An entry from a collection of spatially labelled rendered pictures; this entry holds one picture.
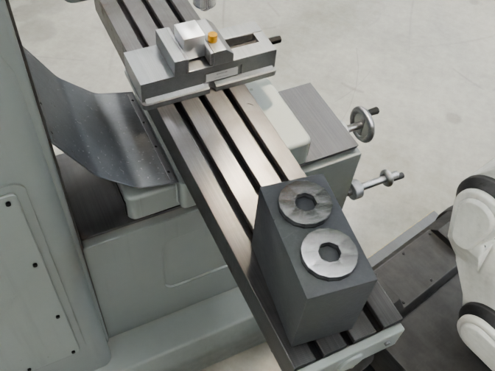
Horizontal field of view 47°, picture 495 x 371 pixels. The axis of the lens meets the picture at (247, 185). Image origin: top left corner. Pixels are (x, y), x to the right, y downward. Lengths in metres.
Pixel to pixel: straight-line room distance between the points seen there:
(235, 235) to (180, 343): 0.76
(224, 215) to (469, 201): 0.49
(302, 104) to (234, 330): 0.75
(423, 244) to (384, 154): 1.04
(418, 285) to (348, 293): 0.69
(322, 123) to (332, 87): 1.25
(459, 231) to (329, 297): 0.45
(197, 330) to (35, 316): 0.58
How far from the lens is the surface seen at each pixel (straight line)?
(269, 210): 0.95
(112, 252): 1.46
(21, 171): 1.08
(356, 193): 1.76
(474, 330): 1.43
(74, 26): 3.21
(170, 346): 1.84
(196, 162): 1.24
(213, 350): 1.90
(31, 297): 1.39
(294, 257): 0.90
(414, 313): 1.56
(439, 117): 2.91
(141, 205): 1.35
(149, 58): 1.38
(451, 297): 1.63
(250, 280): 1.09
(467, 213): 1.23
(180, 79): 1.35
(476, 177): 1.22
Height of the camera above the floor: 1.90
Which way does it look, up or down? 52 degrees down
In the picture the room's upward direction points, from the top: 7 degrees clockwise
